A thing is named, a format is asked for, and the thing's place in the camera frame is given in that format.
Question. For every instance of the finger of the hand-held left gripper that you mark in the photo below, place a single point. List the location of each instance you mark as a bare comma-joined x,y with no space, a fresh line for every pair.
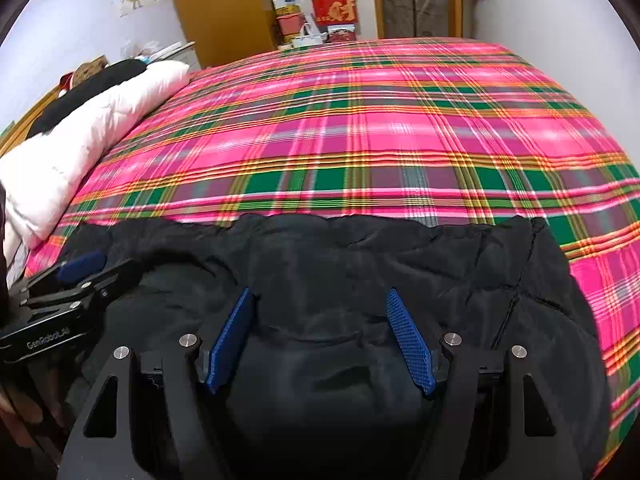
90,296
80,266

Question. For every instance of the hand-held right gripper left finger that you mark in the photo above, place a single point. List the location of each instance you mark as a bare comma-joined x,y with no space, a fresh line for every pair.
230,342

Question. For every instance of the brown plush toy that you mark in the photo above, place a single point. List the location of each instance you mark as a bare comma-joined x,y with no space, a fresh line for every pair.
90,70

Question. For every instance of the wooden wardrobe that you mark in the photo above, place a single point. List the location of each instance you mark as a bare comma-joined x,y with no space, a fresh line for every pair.
225,10

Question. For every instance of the small red cloth item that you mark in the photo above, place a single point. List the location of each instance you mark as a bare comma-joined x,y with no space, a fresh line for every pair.
66,84

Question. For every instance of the pink green plaid bed sheet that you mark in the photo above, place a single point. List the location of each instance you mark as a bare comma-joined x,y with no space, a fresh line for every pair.
350,135

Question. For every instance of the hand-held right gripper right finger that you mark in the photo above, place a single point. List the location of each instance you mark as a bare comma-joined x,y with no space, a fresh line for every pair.
410,345

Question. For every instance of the yellow flat box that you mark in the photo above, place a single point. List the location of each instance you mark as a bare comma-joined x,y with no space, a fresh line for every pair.
287,10

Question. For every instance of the white bag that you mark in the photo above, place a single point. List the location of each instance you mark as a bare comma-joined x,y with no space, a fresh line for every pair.
307,37

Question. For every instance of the large red gift box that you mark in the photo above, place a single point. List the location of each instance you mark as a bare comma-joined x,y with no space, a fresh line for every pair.
334,10

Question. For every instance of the person's left hand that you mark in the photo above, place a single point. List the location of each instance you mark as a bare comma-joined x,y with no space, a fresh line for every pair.
20,415

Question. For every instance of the small red printed box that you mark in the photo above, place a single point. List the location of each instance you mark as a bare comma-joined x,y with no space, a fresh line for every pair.
341,34

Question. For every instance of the black puffer jacket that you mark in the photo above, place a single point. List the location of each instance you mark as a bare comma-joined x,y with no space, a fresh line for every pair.
325,270

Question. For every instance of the pink red box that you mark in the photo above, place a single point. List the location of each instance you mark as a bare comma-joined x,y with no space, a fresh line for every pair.
290,24

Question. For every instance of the wooden headboard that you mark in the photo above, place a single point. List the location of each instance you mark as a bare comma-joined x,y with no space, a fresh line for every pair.
25,120

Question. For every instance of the white folded quilt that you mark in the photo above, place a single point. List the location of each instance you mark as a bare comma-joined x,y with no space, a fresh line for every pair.
75,135

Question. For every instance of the black garment on quilt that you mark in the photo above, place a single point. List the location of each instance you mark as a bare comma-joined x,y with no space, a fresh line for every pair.
85,91

